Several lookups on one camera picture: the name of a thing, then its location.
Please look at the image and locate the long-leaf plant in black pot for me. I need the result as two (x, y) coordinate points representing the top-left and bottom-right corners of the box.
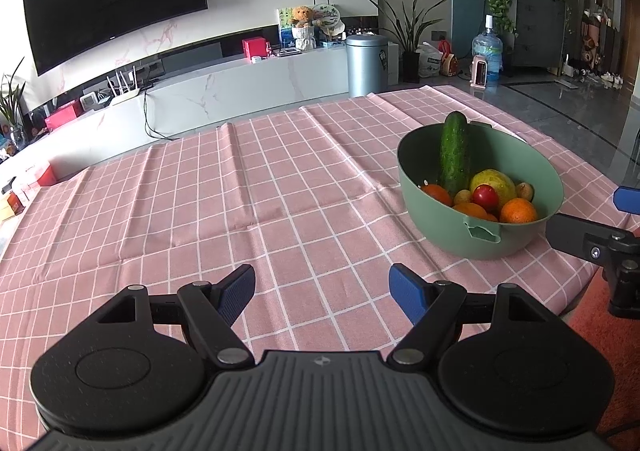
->
(367, 0), (451, 83)

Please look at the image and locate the green cucumber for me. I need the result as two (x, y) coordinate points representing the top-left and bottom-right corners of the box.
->
(437, 111), (472, 197)

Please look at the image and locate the green plastic bowl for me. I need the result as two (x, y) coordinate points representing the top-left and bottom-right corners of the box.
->
(396, 121), (565, 261)

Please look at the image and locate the flat red box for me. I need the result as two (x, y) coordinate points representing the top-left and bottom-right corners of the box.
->
(45, 101), (83, 132)

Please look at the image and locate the pink space heater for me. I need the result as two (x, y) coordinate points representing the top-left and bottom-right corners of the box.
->
(470, 56), (490, 88)

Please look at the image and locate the medium orange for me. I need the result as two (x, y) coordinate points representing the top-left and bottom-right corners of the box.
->
(451, 202), (490, 221)

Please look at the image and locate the red cherry tomato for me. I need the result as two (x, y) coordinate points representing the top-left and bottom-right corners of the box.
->
(472, 184), (500, 213)

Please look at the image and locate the red and orange bag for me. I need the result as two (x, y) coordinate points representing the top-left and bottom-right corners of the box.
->
(439, 40), (460, 77)

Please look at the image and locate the upright red box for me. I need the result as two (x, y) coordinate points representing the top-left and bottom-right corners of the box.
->
(242, 37), (268, 61)

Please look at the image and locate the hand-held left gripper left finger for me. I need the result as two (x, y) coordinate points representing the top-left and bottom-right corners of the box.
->
(75, 263), (257, 368)

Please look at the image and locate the black power cable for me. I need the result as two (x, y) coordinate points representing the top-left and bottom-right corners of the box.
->
(144, 86), (181, 139)

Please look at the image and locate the red and white carton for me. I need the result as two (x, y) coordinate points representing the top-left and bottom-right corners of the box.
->
(30, 162), (58, 187)

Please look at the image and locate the large orange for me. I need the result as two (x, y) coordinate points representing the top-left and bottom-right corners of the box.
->
(499, 198), (539, 225)

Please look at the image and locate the small orange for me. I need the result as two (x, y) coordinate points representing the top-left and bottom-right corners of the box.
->
(420, 184), (454, 208)

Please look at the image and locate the pink checkered tablecloth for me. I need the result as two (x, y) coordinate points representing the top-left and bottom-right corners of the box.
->
(0, 85), (640, 432)

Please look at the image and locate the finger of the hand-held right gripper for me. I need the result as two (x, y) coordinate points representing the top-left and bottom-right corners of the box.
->
(545, 212), (640, 263)
(612, 186), (640, 213)

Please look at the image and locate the yellow-green lemon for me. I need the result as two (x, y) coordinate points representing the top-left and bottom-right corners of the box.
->
(469, 170), (517, 204)

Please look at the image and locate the silver pedal trash can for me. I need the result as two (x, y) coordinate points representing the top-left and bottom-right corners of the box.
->
(346, 34), (389, 98)

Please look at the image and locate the white wifi router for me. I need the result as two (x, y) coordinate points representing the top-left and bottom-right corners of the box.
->
(106, 70), (143, 106)

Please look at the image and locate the white plastic bag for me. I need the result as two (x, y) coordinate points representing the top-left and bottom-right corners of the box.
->
(417, 42), (445, 78)

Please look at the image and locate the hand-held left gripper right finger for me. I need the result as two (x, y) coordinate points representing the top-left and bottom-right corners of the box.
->
(387, 262), (566, 367)

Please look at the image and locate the blue water jug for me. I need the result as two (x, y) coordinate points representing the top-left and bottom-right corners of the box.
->
(472, 14), (502, 84)

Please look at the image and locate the orange rug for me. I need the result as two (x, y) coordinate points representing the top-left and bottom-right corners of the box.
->
(565, 276), (640, 432)

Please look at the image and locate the round painted fan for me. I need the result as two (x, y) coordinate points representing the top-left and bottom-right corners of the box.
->
(312, 4), (346, 32)

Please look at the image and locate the blue picture box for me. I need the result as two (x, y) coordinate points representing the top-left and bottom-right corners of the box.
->
(277, 7), (296, 49)

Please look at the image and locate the white marble tv console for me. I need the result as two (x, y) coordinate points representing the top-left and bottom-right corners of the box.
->
(0, 44), (351, 192)

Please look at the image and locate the thin-leaf green plant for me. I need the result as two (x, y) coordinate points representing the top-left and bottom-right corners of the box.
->
(0, 58), (28, 147)

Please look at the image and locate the dark grey cabinet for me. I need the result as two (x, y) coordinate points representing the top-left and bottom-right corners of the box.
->
(512, 0), (568, 69)

